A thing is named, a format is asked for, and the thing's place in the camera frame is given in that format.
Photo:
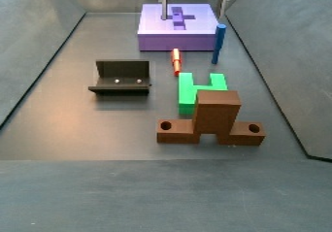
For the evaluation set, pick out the red cylinder peg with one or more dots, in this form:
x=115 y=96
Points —
x=176 y=61

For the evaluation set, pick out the black angle bracket fixture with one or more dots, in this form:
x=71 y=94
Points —
x=121 y=76

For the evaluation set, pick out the green U-shaped block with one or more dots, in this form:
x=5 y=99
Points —
x=187 y=90

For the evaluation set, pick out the brown T-shaped block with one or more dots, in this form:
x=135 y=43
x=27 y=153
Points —
x=216 y=109

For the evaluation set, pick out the purple board with cross slot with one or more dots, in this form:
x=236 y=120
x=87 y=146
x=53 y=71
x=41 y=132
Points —
x=187 y=30

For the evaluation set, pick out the blue cylinder peg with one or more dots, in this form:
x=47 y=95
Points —
x=219 y=38

